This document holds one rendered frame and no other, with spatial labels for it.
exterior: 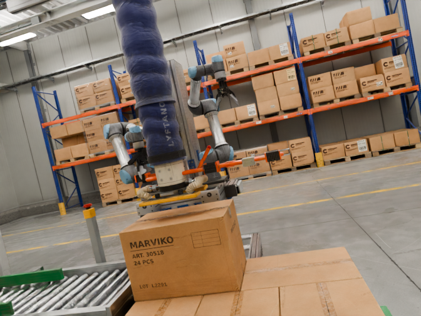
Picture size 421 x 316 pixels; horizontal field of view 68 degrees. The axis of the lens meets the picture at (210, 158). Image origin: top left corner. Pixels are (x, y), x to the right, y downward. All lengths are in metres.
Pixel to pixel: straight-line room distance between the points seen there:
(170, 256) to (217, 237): 0.28
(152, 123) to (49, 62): 11.38
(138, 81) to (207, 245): 0.95
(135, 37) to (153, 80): 0.25
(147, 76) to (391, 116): 9.59
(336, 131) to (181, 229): 9.03
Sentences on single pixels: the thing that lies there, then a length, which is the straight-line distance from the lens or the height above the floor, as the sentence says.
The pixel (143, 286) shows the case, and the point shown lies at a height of 0.62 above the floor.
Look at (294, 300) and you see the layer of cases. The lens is 1.59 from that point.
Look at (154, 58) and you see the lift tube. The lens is 1.80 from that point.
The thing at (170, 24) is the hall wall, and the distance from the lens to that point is 11.22.
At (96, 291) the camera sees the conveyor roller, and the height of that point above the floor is 0.54.
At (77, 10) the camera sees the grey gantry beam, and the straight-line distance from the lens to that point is 4.20.
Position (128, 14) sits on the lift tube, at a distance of 1.88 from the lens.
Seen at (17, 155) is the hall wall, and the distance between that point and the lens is 13.84.
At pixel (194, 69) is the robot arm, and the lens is 2.17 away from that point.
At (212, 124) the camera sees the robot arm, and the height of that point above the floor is 1.45.
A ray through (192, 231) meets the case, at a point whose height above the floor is 0.89.
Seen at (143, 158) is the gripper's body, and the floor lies 1.31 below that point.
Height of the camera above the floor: 1.33
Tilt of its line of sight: 3 degrees down
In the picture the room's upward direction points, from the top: 12 degrees counter-clockwise
